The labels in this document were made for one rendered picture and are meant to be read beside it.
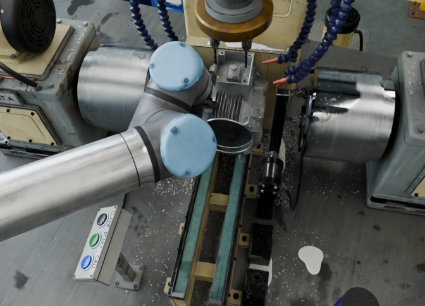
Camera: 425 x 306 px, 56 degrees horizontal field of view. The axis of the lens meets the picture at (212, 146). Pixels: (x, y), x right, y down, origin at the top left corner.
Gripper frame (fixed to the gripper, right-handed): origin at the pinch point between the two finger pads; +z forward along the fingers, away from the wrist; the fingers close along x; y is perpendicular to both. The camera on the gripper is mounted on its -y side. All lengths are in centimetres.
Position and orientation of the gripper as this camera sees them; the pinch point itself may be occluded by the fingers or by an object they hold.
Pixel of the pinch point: (203, 110)
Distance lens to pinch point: 105.0
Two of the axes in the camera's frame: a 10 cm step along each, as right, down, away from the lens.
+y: 1.4, -9.9, 0.5
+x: -9.8, -1.3, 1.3
